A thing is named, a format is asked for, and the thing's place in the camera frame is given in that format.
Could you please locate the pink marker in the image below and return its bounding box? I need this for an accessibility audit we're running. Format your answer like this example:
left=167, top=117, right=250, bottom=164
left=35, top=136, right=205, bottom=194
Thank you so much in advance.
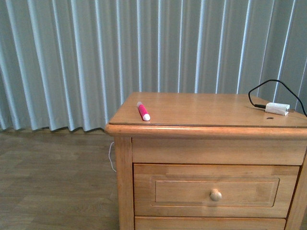
left=137, top=102, right=151, bottom=121

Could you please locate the wooden drawer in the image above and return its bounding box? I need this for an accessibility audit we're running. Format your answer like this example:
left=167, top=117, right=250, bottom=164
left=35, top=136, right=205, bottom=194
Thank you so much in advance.
left=134, top=164, right=299, bottom=218
left=135, top=217, right=286, bottom=230

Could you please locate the round wooden top knob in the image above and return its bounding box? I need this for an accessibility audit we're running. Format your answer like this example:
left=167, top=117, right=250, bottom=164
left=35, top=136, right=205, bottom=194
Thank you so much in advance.
left=210, top=189, right=223, bottom=202

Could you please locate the wooden nightstand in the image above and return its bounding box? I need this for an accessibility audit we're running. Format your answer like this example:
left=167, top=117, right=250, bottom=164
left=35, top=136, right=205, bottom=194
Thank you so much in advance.
left=106, top=92, right=307, bottom=230

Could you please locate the pale pleated curtain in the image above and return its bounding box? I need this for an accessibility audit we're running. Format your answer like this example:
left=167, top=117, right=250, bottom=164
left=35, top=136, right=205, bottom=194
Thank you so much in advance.
left=0, top=0, right=307, bottom=131

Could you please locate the white usb charger plug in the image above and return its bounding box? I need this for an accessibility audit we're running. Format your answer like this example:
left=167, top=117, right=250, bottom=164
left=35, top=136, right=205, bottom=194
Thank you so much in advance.
left=265, top=103, right=290, bottom=116

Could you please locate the white cable behind nightstand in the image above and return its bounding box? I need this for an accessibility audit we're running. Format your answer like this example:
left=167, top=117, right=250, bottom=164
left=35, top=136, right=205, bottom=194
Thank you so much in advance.
left=108, top=141, right=118, bottom=172

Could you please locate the black usb cable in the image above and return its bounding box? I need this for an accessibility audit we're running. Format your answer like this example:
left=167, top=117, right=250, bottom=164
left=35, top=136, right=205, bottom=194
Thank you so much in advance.
left=248, top=79, right=307, bottom=117

